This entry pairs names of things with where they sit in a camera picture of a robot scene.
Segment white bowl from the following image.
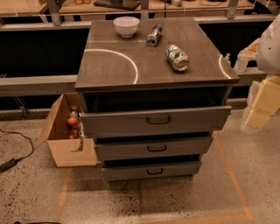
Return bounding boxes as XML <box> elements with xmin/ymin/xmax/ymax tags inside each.
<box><xmin>113</xmin><ymin>17</ymin><xmax>140</xmax><ymax>38</ymax></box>

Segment grey drawer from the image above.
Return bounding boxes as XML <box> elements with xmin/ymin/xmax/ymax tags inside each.
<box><xmin>101</xmin><ymin>161</ymin><xmax>202</xmax><ymax>182</ymax></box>
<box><xmin>81</xmin><ymin>106</ymin><xmax>231</xmax><ymax>138</ymax></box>
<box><xmin>94</xmin><ymin>136</ymin><xmax>212</xmax><ymax>161</ymax></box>

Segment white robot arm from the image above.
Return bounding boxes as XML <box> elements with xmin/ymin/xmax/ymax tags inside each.
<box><xmin>234</xmin><ymin>15</ymin><xmax>280</xmax><ymax>134</ymax></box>

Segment grey top drawer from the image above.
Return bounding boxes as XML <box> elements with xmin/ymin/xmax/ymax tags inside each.
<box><xmin>81</xmin><ymin>106</ymin><xmax>231</xmax><ymax>138</ymax></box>

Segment orange ball in box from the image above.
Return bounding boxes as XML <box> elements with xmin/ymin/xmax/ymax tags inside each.
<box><xmin>67</xmin><ymin>116</ymin><xmax>78</xmax><ymax>127</ymax></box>

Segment blue silver can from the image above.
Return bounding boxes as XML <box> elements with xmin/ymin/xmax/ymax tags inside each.
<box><xmin>146</xmin><ymin>24</ymin><xmax>162</xmax><ymax>47</ymax></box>

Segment green white can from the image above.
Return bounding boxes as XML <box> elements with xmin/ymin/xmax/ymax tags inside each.
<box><xmin>165</xmin><ymin>44</ymin><xmax>189</xmax><ymax>72</ymax></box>

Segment grey drawer cabinet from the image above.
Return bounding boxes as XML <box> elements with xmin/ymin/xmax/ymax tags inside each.
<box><xmin>75</xmin><ymin>18</ymin><xmax>239</xmax><ymax>168</ymax></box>

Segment clear pump bottle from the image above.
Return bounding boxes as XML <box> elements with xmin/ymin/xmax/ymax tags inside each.
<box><xmin>234</xmin><ymin>58</ymin><xmax>249</xmax><ymax>73</ymax></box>

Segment grey metal rail bench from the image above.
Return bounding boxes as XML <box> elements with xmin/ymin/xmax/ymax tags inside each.
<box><xmin>0</xmin><ymin>14</ymin><xmax>276</xmax><ymax>97</ymax></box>

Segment cardboard box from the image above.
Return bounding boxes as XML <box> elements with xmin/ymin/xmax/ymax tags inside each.
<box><xmin>36</xmin><ymin>93</ymin><xmax>97</xmax><ymax>167</ymax></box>

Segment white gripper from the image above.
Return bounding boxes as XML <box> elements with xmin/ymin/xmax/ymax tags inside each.
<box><xmin>240</xmin><ymin>74</ymin><xmax>280</xmax><ymax>135</ymax></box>

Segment wooden shelf with items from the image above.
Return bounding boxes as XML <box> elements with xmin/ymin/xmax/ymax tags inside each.
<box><xmin>0</xmin><ymin>0</ymin><xmax>279</xmax><ymax>17</ymax></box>

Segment grey bottom drawer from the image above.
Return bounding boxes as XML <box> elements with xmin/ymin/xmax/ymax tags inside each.
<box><xmin>101</xmin><ymin>161</ymin><xmax>202</xmax><ymax>182</ymax></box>

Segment grey middle drawer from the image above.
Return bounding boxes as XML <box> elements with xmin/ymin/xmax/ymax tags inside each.
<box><xmin>94</xmin><ymin>136</ymin><xmax>212</xmax><ymax>161</ymax></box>

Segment black power cable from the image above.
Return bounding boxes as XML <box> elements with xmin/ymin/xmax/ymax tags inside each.
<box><xmin>0</xmin><ymin>129</ymin><xmax>35</xmax><ymax>173</ymax></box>

